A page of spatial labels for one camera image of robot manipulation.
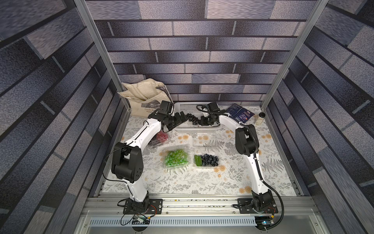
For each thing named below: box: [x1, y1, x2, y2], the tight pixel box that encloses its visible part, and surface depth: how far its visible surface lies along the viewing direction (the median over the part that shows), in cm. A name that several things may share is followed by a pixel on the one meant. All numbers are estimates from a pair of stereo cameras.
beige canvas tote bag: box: [117, 78, 174, 117], surface depth 103 cm
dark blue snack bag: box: [226, 103, 256, 124], surface depth 112 cm
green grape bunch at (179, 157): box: [172, 149, 189, 166], surface depth 87 cm
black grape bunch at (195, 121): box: [186, 113, 201, 126], surface depth 109 cm
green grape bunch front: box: [165, 149, 179, 168], surface depth 87 cm
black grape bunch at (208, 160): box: [200, 153, 220, 167], surface depth 85 cm
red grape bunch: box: [156, 130, 169, 144], surface depth 97 cm
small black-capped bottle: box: [255, 112, 266, 126], surface depth 106 cm
